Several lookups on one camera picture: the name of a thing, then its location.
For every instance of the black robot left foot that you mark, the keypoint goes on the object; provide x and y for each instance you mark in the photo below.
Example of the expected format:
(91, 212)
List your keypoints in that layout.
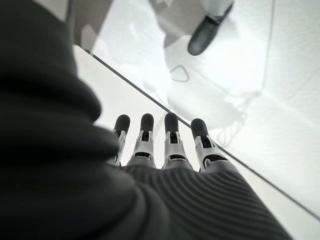
(203, 37)

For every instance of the dark left robot hand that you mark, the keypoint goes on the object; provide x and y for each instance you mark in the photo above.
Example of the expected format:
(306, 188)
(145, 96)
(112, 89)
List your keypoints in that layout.
(75, 187)

